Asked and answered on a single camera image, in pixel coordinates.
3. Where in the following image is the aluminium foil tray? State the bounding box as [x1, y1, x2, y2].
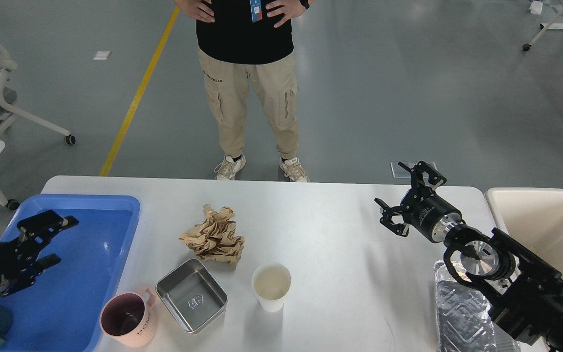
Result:
[433, 261, 521, 352]

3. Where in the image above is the beige plastic bin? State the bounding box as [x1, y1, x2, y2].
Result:
[485, 188, 563, 275]

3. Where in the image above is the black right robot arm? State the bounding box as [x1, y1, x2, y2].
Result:
[375, 160, 563, 352]

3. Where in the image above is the person's right hand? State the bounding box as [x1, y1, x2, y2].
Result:
[173, 0, 215, 23]

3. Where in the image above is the blue plastic tray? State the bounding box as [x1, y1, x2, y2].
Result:
[0, 194, 140, 352]

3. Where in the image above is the square stainless steel tray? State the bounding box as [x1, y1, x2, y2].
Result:
[156, 258, 228, 334]

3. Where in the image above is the white paper cup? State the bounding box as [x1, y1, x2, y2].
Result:
[252, 262, 291, 313]

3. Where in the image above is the crumpled brown paper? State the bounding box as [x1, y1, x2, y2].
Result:
[178, 204, 244, 265]

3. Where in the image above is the clear plastic floor plate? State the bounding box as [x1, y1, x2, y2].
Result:
[390, 162, 415, 179]

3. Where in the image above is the pink ceramic mug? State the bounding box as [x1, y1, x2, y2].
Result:
[100, 285, 159, 348]

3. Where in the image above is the person's left hand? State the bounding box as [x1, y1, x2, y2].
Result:
[264, 0, 313, 28]

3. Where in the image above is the person in black shirt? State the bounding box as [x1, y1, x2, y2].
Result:
[195, 0, 310, 183]

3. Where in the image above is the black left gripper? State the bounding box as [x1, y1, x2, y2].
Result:
[0, 210, 80, 298]

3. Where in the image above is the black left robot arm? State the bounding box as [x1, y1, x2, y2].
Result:
[0, 210, 80, 298]

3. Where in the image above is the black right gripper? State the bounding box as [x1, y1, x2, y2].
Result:
[374, 160, 463, 243]

